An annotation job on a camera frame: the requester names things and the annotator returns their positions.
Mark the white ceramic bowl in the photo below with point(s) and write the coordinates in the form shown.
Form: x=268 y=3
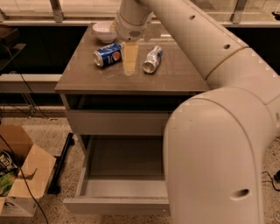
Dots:
x=102 y=32

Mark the dark snack bag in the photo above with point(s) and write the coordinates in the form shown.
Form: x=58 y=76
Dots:
x=6 y=163

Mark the open grey middle drawer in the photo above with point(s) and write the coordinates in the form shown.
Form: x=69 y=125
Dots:
x=121 y=175

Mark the closed grey top drawer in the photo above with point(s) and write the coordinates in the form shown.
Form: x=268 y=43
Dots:
x=117 y=123

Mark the brown cardboard box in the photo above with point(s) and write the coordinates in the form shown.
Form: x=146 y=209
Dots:
x=34 y=168

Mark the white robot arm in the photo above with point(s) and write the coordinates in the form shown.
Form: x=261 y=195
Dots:
x=213 y=142

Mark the grey drawer cabinet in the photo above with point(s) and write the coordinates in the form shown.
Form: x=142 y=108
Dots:
x=85 y=86

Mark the silver crushed can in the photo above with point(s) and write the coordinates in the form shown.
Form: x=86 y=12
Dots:
x=153 y=60

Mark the green snack bag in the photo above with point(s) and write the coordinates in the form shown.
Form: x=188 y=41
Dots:
x=6 y=182

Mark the blue pepsi can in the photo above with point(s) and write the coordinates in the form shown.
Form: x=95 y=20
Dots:
x=107 y=55

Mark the black floor bar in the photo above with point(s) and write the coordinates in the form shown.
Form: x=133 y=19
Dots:
x=54 y=187

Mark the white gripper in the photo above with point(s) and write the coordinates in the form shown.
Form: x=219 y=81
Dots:
x=127 y=29

